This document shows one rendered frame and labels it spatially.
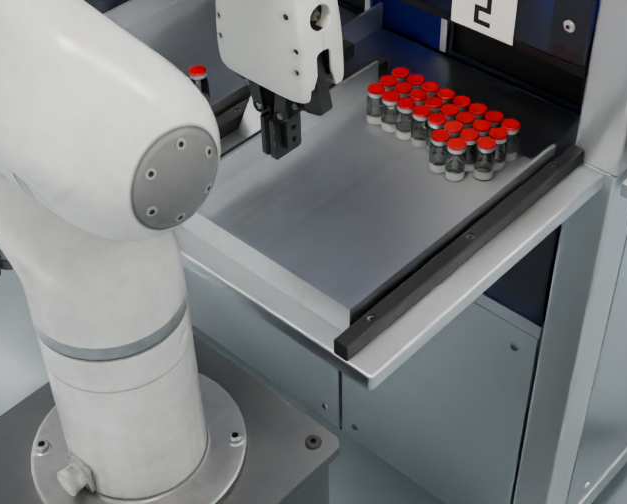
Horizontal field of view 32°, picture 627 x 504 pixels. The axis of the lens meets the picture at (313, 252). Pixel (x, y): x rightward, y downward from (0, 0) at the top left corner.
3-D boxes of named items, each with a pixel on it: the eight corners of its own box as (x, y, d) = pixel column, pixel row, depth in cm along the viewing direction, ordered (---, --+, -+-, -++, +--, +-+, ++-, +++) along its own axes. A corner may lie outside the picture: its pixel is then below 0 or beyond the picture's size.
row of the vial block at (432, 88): (398, 96, 134) (399, 64, 131) (520, 156, 125) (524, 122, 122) (386, 104, 133) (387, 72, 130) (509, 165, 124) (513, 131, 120)
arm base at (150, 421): (128, 586, 88) (91, 442, 76) (-11, 457, 98) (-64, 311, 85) (291, 444, 98) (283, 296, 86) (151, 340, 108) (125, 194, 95)
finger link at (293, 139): (322, 89, 88) (323, 155, 92) (293, 74, 89) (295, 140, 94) (294, 106, 86) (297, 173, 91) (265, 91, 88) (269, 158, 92)
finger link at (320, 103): (353, 98, 84) (314, 117, 89) (302, 9, 83) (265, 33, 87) (343, 105, 84) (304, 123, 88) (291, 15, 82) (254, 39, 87)
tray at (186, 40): (245, -35, 160) (243, -57, 157) (382, 26, 146) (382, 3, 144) (57, 62, 142) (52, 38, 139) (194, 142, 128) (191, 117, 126)
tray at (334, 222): (375, 84, 136) (376, 60, 134) (552, 170, 123) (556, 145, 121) (169, 217, 118) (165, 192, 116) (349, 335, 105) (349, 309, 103)
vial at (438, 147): (436, 159, 125) (438, 126, 121) (452, 167, 123) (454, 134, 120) (424, 168, 123) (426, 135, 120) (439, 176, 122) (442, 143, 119)
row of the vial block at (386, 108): (374, 112, 132) (375, 80, 128) (496, 174, 122) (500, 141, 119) (362, 120, 130) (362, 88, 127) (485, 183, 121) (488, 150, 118)
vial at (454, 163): (452, 167, 123) (455, 134, 120) (468, 175, 122) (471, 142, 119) (440, 176, 122) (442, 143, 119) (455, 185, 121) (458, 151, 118)
